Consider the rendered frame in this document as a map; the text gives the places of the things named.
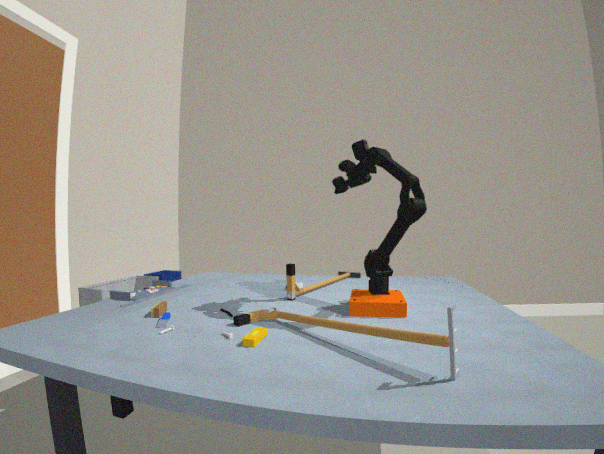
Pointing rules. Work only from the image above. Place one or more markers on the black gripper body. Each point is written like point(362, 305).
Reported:
point(342, 185)

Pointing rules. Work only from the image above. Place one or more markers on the yellow rectangular block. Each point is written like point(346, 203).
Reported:
point(253, 338)

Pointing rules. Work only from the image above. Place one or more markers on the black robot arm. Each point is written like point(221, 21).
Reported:
point(409, 211)

